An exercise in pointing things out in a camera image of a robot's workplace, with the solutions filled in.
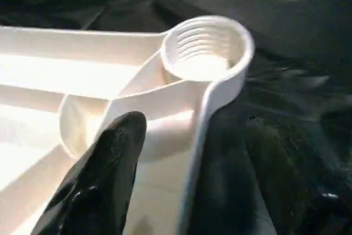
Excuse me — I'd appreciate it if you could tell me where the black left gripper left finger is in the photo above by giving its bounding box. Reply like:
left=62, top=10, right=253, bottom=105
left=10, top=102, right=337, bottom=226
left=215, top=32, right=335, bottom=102
left=30, top=111, right=148, bottom=235

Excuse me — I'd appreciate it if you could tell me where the black plastic mat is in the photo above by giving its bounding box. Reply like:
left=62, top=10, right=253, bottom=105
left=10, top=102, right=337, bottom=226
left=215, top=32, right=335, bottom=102
left=0, top=0, right=352, bottom=235

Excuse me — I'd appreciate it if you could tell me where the white plastic table top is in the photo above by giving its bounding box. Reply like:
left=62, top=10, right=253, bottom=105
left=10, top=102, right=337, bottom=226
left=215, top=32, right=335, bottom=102
left=0, top=15, right=256, bottom=235

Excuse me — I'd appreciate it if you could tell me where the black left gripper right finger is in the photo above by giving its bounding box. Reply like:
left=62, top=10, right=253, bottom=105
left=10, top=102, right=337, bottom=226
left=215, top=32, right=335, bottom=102
left=187, top=115, right=278, bottom=235

